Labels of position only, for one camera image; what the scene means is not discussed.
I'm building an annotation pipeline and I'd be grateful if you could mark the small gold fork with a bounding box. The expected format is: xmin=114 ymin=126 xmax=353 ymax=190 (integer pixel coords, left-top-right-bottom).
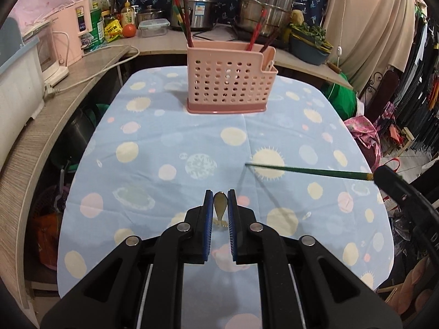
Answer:
xmin=213 ymin=192 xmax=228 ymax=227

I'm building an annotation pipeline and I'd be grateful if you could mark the pink perforated utensil holder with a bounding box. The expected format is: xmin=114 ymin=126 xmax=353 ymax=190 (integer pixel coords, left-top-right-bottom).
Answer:
xmin=187 ymin=40 xmax=278 ymax=114

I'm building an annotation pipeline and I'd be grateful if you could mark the red green yellow chopstick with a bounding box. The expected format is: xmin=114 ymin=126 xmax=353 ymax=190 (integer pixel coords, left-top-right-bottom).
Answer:
xmin=173 ymin=0 xmax=193 ymax=48

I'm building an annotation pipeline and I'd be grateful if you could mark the blue patterned tablecloth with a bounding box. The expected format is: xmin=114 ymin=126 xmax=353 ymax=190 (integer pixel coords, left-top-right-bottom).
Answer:
xmin=57 ymin=67 xmax=400 ymax=328

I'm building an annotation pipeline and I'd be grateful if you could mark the pink floral cloth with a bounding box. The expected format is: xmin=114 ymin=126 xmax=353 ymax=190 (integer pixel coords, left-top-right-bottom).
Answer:
xmin=344 ymin=115 xmax=382 ymax=172

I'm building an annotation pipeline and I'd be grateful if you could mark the green plastic bag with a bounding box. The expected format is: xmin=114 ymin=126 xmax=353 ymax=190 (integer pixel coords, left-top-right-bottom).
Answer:
xmin=322 ymin=83 xmax=357 ymax=121

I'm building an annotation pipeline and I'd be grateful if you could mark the black induction cooktop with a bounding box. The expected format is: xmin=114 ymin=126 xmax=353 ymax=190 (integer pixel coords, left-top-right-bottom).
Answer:
xmin=231 ymin=21 xmax=288 ymax=50

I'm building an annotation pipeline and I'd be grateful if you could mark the blue basin with greens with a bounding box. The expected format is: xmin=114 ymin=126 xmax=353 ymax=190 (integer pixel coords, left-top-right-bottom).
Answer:
xmin=288 ymin=22 xmax=333 ymax=66

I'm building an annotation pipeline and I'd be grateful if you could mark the clear food container green lid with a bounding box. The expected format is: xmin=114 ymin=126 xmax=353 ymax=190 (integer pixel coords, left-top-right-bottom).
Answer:
xmin=138 ymin=19 xmax=170 ymax=38

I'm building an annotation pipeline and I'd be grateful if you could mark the beige curtain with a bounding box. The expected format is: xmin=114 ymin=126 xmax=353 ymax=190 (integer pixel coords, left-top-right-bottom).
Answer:
xmin=323 ymin=0 xmax=415 ymax=91

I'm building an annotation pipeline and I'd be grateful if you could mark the red tomato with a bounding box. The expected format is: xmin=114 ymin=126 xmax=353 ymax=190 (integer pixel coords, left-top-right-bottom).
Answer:
xmin=122 ymin=24 xmax=137 ymax=38

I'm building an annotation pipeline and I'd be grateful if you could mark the yellow snack packet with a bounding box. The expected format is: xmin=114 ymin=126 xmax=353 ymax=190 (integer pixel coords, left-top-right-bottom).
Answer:
xmin=104 ymin=19 xmax=123 ymax=43

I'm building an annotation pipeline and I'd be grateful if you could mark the small lidded steel pot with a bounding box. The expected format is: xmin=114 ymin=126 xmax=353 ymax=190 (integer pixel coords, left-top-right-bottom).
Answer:
xmin=136 ymin=5 xmax=163 ymax=26

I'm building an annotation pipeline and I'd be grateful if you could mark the silver rice cooker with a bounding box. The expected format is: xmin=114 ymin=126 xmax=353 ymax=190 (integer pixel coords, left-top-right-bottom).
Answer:
xmin=179 ymin=0 xmax=217 ymax=31

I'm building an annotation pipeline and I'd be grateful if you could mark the yellow oil bottle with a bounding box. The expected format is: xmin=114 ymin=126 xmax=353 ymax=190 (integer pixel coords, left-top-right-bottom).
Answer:
xmin=120 ymin=0 xmax=136 ymax=27

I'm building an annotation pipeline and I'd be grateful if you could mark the stacked steel steamer pot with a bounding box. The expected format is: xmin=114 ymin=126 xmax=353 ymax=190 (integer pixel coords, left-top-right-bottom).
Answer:
xmin=236 ymin=0 xmax=295 ymax=37

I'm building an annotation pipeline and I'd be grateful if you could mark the white dish rack box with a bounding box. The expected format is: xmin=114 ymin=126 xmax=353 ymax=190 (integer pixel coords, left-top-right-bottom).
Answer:
xmin=0 ymin=17 xmax=44 ymax=163

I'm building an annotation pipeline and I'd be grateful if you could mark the pink electric kettle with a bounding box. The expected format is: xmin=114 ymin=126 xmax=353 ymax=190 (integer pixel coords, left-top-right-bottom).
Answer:
xmin=48 ymin=0 xmax=92 ymax=67

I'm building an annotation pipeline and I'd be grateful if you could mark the white carton box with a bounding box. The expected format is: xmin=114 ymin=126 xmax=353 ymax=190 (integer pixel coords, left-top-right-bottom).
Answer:
xmin=89 ymin=0 xmax=110 ymax=11

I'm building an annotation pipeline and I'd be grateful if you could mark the black power cord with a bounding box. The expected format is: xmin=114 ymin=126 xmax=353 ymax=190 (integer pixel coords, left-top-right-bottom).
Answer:
xmin=193 ymin=21 xmax=241 ymax=42

